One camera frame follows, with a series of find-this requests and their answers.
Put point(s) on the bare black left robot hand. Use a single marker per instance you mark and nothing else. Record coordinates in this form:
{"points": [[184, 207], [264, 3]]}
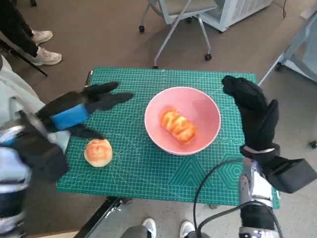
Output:
{"points": [[71, 116]]}

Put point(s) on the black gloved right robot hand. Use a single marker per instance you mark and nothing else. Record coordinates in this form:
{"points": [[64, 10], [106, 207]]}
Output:
{"points": [[257, 114]]}

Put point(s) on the round toy bread bun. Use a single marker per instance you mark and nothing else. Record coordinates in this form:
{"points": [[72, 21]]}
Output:
{"points": [[97, 153]]}

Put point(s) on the twisted orange toy bread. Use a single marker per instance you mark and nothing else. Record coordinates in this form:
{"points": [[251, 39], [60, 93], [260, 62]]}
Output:
{"points": [[178, 126]]}

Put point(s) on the pink bowl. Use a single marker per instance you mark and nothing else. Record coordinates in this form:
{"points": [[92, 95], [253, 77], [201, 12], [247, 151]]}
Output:
{"points": [[158, 119]]}

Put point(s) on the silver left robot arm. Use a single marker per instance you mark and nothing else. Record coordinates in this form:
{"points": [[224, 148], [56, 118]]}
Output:
{"points": [[10, 163]]}

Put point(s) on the black stand bar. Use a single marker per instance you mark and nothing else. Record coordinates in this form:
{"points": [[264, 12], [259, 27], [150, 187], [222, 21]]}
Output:
{"points": [[37, 68]]}

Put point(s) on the person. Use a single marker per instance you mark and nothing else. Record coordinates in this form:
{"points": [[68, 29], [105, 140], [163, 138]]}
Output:
{"points": [[12, 24], [15, 89]]}

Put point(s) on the black caster wheel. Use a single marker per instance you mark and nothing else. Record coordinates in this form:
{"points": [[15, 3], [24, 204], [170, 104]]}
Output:
{"points": [[313, 144]]}

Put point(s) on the light blue metal chair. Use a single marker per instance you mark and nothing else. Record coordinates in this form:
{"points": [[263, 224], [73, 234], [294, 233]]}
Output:
{"points": [[302, 49]]}

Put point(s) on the green cutting mat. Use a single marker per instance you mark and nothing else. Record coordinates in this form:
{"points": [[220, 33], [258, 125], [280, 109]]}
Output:
{"points": [[148, 173]]}

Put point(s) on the white perforated cabinet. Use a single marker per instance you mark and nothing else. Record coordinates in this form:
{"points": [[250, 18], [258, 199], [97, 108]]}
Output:
{"points": [[237, 12]]}

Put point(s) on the grey office chair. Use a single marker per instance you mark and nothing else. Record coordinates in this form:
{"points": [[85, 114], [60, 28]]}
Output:
{"points": [[178, 8]]}

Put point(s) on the dark grey leg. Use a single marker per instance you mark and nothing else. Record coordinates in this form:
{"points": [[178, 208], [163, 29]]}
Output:
{"points": [[195, 235], [133, 233]]}

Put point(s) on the white shoe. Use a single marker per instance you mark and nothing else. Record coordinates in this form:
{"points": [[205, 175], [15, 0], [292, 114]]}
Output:
{"points": [[186, 228], [148, 226]]}

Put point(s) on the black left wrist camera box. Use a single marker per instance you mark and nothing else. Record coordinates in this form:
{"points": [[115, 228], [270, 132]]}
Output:
{"points": [[44, 161]]}

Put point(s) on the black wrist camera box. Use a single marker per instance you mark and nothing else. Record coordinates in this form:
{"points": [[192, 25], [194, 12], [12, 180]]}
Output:
{"points": [[44, 161], [289, 176]]}

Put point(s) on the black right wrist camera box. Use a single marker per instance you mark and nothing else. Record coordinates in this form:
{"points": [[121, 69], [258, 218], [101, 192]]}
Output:
{"points": [[289, 176]]}

